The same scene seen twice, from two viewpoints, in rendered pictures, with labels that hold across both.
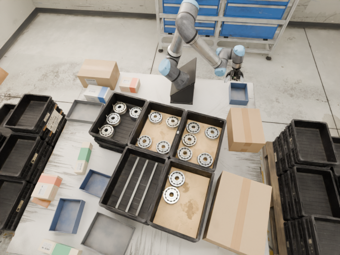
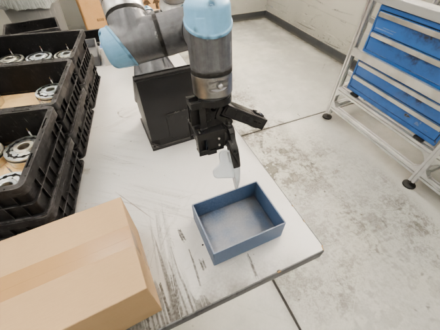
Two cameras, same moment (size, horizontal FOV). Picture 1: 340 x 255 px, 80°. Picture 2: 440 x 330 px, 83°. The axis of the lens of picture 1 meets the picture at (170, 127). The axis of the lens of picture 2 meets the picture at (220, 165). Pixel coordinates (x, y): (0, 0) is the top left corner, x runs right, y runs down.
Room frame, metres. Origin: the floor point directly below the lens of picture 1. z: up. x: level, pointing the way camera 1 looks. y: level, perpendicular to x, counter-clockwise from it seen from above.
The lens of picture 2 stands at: (0.93, -0.88, 1.33)
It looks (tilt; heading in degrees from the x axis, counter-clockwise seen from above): 47 degrees down; 56
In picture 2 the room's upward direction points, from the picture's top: straight up
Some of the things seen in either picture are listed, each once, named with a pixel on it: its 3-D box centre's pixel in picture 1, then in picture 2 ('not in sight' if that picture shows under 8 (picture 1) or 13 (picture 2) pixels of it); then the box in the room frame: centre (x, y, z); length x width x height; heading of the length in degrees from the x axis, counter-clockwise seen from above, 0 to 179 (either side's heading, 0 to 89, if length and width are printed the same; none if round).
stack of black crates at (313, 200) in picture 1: (306, 196); not in sight; (0.34, -1.14, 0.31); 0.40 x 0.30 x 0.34; 170
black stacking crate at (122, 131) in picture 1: (121, 120); (33, 62); (0.85, 0.36, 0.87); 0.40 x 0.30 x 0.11; 159
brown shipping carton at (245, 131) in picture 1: (244, 129); (69, 284); (0.76, -0.57, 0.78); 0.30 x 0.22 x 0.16; 173
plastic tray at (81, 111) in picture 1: (85, 112); (78, 54); (1.05, 0.72, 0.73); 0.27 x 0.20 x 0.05; 78
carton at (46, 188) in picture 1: (47, 186); not in sight; (0.41, 0.87, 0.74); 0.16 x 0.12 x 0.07; 169
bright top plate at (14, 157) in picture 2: (193, 127); (25, 148); (0.76, -0.17, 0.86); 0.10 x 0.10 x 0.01
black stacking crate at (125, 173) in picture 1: (136, 182); not in sight; (0.37, 0.23, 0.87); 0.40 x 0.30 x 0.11; 159
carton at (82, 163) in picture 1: (83, 158); not in sight; (0.62, 0.66, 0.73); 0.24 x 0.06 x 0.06; 175
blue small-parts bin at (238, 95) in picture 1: (238, 93); (236, 220); (1.16, -0.62, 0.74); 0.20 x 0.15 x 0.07; 170
